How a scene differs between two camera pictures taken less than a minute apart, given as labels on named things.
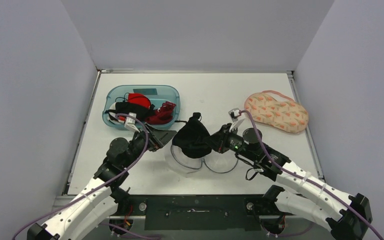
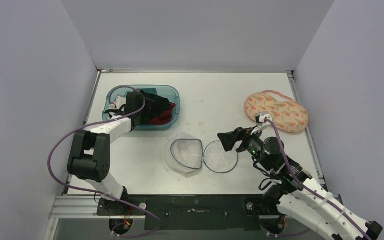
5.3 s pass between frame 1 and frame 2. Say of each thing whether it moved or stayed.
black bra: moved
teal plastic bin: stayed
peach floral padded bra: stayed
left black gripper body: moved
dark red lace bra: stayed
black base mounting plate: stayed
